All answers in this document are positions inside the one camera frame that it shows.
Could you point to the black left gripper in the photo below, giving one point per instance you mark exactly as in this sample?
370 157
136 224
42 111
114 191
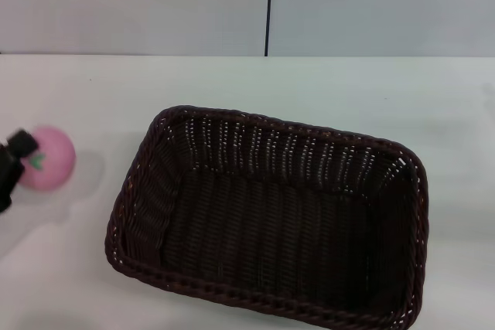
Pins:
7 175

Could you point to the pink peach toy ball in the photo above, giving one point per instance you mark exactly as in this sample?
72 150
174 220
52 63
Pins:
52 165

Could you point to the dark brown woven basket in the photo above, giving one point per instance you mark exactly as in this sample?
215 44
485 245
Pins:
270 222

